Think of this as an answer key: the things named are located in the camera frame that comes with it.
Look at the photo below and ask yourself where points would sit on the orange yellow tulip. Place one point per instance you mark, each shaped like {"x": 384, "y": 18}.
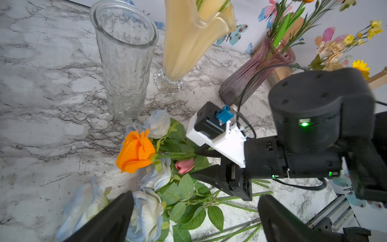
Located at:
{"x": 284, "y": 20}

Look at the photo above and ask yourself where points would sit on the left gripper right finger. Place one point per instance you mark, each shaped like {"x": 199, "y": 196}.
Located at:
{"x": 280, "y": 225}

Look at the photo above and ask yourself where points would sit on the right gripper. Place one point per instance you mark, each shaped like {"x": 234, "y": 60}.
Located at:
{"x": 267, "y": 158}

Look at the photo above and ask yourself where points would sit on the pink rose tall stem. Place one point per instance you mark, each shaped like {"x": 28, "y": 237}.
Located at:
{"x": 199, "y": 4}

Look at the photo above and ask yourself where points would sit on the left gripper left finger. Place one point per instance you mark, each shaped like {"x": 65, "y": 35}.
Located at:
{"x": 110, "y": 224}

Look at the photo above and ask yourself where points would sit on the sunflower bouquet in white vase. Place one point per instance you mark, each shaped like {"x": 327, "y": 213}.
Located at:
{"x": 332, "y": 53}

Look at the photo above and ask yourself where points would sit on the wooden wall shelf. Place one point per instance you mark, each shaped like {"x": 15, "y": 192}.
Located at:
{"x": 375, "y": 81}

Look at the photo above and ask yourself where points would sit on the white blue rose left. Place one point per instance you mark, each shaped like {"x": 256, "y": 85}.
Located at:
{"x": 150, "y": 178}

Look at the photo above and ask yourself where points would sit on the purple ribbed glass vase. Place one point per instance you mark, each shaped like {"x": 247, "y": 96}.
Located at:
{"x": 246, "y": 80}

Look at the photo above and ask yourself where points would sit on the yellow ruffled glass vase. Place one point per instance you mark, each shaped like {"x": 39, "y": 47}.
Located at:
{"x": 188, "y": 35}

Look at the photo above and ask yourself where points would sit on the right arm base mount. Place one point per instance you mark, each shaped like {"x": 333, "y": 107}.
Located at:
{"x": 343, "y": 228}

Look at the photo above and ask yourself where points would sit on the clear glass vase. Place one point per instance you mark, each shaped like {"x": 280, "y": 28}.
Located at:
{"x": 126, "y": 40}

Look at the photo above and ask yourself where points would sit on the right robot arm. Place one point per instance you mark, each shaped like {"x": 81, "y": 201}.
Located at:
{"x": 323, "y": 120}

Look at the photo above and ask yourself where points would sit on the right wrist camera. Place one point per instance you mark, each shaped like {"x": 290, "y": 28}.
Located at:
{"x": 211, "y": 125}

